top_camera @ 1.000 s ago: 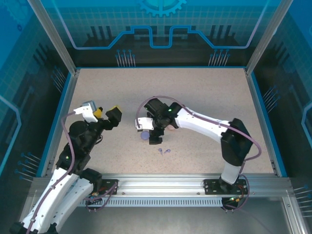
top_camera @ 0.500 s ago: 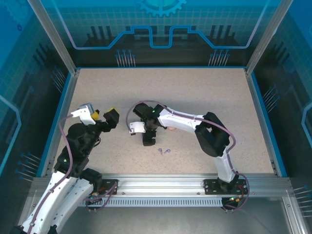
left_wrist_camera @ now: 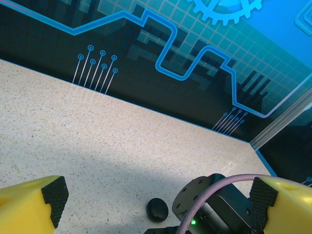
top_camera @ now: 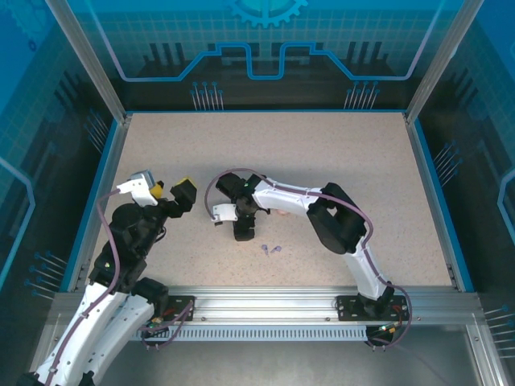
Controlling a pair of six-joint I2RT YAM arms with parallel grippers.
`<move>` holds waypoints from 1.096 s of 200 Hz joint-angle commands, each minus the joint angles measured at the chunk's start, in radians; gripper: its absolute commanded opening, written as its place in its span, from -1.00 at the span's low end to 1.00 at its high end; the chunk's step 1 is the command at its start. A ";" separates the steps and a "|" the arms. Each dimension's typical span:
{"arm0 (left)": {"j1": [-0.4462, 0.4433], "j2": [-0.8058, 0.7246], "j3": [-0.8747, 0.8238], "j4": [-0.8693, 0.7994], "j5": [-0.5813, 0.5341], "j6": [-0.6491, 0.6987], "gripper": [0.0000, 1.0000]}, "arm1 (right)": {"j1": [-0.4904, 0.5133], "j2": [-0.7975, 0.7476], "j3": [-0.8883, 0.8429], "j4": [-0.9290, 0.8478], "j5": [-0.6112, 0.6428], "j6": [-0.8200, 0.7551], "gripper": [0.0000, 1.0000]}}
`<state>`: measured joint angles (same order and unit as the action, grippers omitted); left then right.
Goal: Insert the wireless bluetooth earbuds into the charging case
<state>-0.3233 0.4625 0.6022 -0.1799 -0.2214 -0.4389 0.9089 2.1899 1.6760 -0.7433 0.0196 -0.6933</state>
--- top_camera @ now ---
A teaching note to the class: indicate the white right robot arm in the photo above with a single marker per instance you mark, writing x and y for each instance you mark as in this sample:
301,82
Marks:
289,197

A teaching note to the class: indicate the small connector board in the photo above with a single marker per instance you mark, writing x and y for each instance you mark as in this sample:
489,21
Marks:
155,323
386,327

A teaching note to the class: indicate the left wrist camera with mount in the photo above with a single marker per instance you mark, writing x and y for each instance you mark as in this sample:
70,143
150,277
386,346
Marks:
138,187

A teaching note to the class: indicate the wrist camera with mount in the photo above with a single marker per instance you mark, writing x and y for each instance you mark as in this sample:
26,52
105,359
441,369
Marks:
225,211
138,187

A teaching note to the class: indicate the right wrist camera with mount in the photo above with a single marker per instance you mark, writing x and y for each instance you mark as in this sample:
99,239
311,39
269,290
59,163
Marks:
225,211

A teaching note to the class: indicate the aluminium side rail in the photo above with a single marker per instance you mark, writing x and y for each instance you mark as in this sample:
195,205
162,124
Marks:
113,161
433,201

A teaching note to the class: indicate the long aluminium base rail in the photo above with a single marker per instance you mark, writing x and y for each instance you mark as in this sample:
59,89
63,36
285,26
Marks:
261,305

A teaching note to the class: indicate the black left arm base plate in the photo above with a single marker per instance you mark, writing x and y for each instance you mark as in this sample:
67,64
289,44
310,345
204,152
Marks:
181,307

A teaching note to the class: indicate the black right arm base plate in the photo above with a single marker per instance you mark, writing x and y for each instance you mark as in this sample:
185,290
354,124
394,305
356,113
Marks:
346,309

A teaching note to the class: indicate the aluminium frame post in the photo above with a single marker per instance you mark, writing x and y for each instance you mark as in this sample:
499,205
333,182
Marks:
439,60
92,60

